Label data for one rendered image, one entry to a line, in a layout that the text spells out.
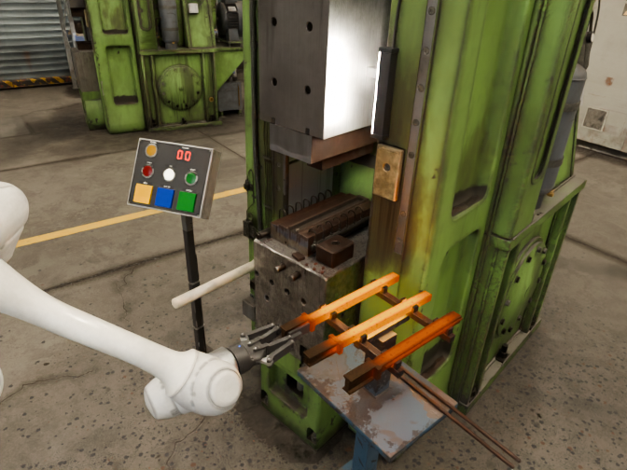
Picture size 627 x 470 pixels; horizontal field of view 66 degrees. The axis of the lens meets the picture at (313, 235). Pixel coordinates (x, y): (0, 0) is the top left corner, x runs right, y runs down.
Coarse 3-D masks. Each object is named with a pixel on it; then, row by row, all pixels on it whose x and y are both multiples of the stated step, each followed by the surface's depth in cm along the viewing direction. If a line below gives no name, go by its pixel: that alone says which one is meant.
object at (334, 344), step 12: (408, 300) 140; (420, 300) 140; (384, 312) 135; (396, 312) 135; (408, 312) 139; (360, 324) 130; (372, 324) 130; (384, 324) 133; (336, 336) 125; (348, 336) 126; (312, 348) 120; (324, 348) 121; (336, 348) 123; (312, 360) 120
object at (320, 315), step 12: (384, 276) 151; (396, 276) 151; (360, 288) 145; (372, 288) 145; (336, 300) 139; (348, 300) 139; (360, 300) 142; (312, 312) 134; (324, 312) 134; (288, 324) 127; (300, 324) 128; (312, 324) 129
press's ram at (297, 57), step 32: (288, 0) 141; (320, 0) 133; (352, 0) 137; (384, 0) 148; (288, 32) 145; (320, 32) 137; (352, 32) 142; (384, 32) 153; (288, 64) 149; (320, 64) 141; (352, 64) 147; (288, 96) 154; (320, 96) 145; (352, 96) 153; (288, 128) 159; (320, 128) 149; (352, 128) 159
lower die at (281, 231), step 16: (304, 208) 195; (320, 208) 193; (352, 208) 194; (368, 208) 194; (272, 224) 182; (288, 224) 180; (320, 224) 181; (336, 224) 181; (368, 224) 198; (288, 240) 179; (304, 240) 173
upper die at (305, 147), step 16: (272, 128) 164; (368, 128) 174; (272, 144) 167; (288, 144) 161; (304, 144) 156; (320, 144) 157; (336, 144) 164; (352, 144) 170; (368, 144) 177; (304, 160) 159; (320, 160) 160
